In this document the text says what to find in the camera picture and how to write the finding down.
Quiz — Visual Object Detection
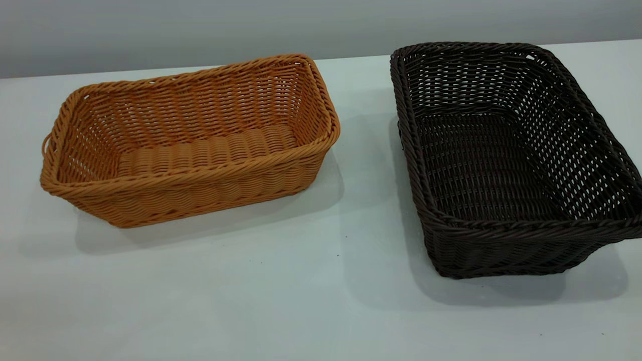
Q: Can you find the orange-brown wicker basket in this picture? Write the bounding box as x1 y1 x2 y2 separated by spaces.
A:
40 54 341 229

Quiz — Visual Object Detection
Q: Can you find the dark brown wicker basket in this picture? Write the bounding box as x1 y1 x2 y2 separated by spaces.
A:
390 42 642 279

